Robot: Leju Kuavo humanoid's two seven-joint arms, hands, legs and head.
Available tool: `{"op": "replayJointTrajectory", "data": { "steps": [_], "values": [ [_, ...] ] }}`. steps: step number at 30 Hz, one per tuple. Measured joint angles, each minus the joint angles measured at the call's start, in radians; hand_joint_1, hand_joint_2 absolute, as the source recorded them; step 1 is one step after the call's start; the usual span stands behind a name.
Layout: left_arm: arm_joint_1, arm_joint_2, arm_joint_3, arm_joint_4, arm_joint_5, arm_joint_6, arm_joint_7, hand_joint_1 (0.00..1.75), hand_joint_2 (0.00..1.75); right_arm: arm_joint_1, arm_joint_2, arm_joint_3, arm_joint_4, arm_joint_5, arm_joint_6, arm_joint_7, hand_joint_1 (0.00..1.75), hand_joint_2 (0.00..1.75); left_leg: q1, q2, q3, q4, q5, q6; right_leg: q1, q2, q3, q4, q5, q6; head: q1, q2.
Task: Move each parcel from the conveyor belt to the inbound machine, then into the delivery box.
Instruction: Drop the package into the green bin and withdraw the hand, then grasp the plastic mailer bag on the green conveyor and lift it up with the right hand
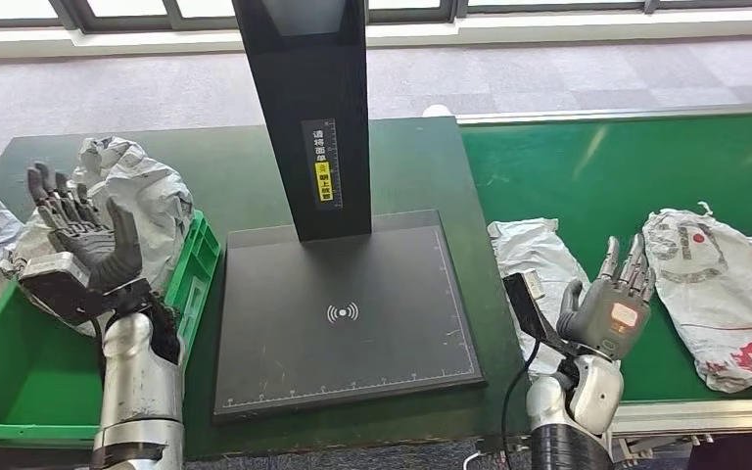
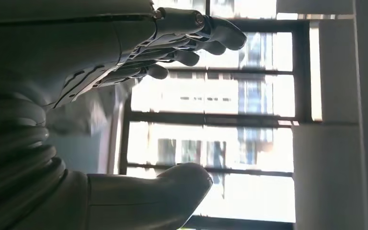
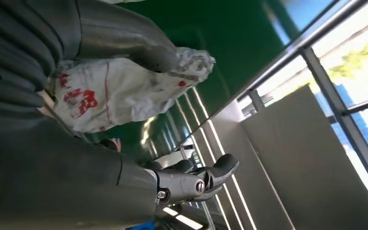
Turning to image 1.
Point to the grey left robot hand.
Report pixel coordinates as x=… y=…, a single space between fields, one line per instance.
x=100 y=253

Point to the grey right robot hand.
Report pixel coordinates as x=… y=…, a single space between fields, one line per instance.
x=603 y=324

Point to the grey printed parcel bag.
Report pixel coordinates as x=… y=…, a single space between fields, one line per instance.
x=149 y=194

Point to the plain pale grey parcel bag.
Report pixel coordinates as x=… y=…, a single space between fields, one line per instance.
x=538 y=253

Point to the white parcel bag red print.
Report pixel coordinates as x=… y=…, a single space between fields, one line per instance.
x=720 y=292

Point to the green conveyor belt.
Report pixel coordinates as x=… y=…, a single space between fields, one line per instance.
x=642 y=162

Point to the black yellow machine label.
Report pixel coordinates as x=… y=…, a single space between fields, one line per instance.
x=323 y=165

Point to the black inbound scanner machine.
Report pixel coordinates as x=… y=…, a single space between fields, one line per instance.
x=311 y=78

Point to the green plastic crate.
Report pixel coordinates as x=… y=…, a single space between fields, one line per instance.
x=26 y=389

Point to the dark green table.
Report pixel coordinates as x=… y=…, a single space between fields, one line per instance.
x=233 y=169

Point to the dark boxy object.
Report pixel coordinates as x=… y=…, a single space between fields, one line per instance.
x=739 y=454

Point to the small white round object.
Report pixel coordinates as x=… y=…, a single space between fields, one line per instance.
x=437 y=111

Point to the white window sill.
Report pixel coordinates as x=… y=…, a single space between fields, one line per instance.
x=545 y=27

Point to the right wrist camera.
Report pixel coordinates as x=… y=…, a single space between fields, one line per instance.
x=525 y=311

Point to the dark window frame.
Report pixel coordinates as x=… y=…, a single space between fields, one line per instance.
x=155 y=13

